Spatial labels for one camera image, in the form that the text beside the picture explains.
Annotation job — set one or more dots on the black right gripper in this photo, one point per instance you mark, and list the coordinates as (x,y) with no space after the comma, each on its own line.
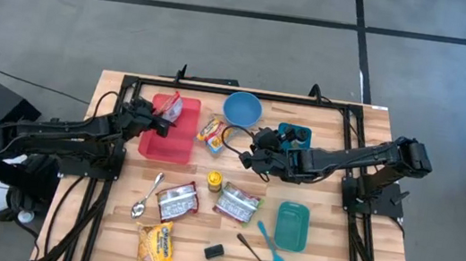
(274,158)

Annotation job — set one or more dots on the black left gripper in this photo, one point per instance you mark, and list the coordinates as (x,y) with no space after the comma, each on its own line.
(143,115)

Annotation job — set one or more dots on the red ramen packet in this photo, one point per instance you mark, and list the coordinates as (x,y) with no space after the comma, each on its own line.
(171,106)
(177,201)

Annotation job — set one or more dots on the green pink ramen packet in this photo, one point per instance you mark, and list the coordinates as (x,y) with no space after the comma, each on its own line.
(238,202)

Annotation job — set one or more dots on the yellow lid spice jar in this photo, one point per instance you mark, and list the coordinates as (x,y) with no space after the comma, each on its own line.
(214,181)

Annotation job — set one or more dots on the blue ramen packet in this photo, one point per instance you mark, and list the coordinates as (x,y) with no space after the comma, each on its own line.
(213,134)

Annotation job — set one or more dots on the black pepper tin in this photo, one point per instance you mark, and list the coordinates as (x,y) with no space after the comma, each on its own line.
(214,251)

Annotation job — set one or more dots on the yellow ramen packet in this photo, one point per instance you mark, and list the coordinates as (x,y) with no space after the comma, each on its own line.
(155,244)

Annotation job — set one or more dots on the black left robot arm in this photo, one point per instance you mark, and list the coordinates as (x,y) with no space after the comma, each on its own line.
(56,134)

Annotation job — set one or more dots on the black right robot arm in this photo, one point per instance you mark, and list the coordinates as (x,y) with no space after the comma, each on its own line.
(347,156)

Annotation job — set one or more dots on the red plastic bin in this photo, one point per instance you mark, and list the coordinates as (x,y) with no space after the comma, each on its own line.
(177,141)

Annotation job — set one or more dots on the black table clamp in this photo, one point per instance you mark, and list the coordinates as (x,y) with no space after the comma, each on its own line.
(182,74)
(315,92)

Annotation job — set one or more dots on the blue plastic bin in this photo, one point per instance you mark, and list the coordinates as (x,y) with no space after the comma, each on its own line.
(305,146)

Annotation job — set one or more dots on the light blue bowl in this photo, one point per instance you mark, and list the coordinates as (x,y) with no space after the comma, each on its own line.
(242,109)

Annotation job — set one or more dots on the mint green plastic bin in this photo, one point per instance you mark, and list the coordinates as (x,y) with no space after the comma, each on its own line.
(292,226)

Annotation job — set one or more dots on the teal silicone spoon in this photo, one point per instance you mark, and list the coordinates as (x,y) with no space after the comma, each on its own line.
(272,246)

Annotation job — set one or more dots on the metal spoon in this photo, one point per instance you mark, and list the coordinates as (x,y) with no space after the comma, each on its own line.
(145,198)
(254,256)

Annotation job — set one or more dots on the white table label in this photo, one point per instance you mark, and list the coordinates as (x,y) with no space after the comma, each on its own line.
(380,107)

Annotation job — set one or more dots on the black equipment case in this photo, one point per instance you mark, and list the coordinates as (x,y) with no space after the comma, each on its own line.
(6,103)

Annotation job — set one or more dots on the white round object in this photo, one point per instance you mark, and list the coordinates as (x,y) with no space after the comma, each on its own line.
(25,216)

